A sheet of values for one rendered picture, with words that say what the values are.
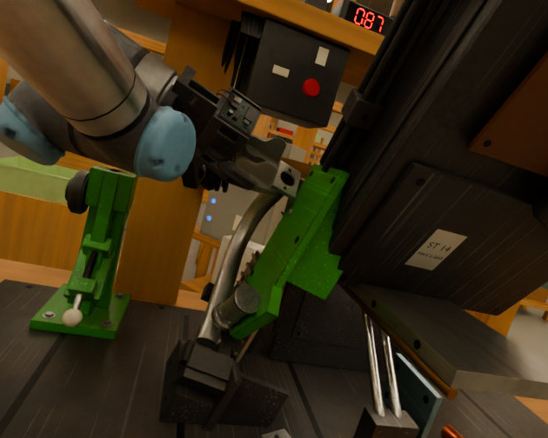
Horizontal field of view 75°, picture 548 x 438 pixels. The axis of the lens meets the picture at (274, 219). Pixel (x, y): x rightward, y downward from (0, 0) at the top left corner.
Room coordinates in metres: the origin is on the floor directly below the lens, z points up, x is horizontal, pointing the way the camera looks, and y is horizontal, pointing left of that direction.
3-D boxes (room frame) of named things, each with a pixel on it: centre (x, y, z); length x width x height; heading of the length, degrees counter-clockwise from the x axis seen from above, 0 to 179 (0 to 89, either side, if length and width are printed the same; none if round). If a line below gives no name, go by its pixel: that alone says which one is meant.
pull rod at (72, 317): (0.52, 0.26, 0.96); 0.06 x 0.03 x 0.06; 15
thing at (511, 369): (0.50, -0.22, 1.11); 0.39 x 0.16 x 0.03; 15
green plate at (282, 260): (0.50, -0.06, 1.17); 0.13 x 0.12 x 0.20; 105
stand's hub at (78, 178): (0.59, 0.33, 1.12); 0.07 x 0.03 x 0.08; 15
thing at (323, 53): (0.75, 0.05, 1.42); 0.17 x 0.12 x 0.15; 105
